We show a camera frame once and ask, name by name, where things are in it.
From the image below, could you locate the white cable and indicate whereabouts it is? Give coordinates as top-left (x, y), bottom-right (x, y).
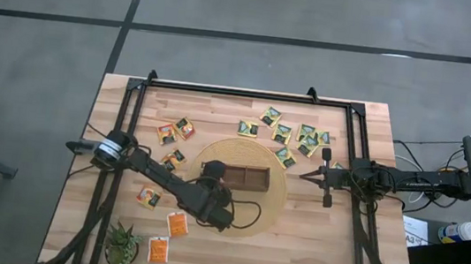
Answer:
top-left (389, 155), bottom-right (442, 208)

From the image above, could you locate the black shelf board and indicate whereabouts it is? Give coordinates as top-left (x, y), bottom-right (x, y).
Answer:
top-left (406, 231), bottom-right (471, 264)

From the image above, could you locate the wooden three-compartment tea box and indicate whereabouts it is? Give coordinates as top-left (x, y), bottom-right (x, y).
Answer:
top-left (198, 159), bottom-right (272, 194)

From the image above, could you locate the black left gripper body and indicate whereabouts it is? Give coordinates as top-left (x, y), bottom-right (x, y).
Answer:
top-left (190, 157), bottom-right (242, 235)

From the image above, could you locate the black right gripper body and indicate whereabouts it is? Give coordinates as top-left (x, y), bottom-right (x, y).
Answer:
top-left (315, 147), bottom-right (355, 211)

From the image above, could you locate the round woven straw placemat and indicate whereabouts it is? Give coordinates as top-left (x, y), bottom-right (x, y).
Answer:
top-left (179, 132), bottom-right (293, 244)

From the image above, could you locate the black frame handle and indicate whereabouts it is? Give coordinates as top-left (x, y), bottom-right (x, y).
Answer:
top-left (305, 86), bottom-right (323, 103)

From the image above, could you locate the white bottle blue label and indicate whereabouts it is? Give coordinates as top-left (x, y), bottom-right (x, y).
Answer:
top-left (437, 217), bottom-right (471, 247)

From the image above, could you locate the white paper sheet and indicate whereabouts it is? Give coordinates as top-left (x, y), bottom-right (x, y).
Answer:
top-left (397, 215), bottom-right (437, 264)

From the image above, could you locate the small potted succulent plant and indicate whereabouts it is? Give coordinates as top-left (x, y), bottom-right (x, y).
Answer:
top-left (101, 219), bottom-right (147, 264)

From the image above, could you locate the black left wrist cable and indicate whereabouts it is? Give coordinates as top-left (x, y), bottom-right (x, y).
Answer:
top-left (227, 197), bottom-right (265, 233)

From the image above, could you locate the orange white tea bag packet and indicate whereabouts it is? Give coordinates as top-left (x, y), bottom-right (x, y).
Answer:
top-left (145, 234), bottom-right (171, 264)
top-left (164, 209), bottom-right (192, 240)

